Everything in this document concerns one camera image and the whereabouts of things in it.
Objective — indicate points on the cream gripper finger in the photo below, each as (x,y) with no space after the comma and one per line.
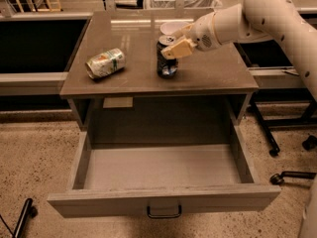
(183,47)
(183,32)

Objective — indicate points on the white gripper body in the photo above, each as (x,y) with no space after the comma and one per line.
(203,33)

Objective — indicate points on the blue pepsi can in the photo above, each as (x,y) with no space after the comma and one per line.
(166,68)

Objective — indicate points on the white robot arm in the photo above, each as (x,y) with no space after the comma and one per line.
(249,21)

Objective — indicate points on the grey cabinet with glossy top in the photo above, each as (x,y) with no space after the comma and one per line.
(136,34)

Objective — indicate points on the white and green soda can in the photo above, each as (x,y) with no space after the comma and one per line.
(105,63)

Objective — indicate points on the open grey top drawer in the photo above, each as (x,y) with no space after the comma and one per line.
(217,177)

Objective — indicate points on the white ceramic bowl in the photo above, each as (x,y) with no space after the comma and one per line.
(169,28)

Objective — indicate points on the white paper label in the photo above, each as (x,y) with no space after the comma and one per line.
(118,102)

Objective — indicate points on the black chair base right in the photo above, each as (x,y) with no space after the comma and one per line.
(289,127)

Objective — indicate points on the black chair leg with caster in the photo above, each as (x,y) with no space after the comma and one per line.
(28,211)

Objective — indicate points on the wire mesh basket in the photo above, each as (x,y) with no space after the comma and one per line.
(187,4)

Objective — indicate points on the black drawer handle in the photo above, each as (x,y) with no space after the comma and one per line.
(164,213)

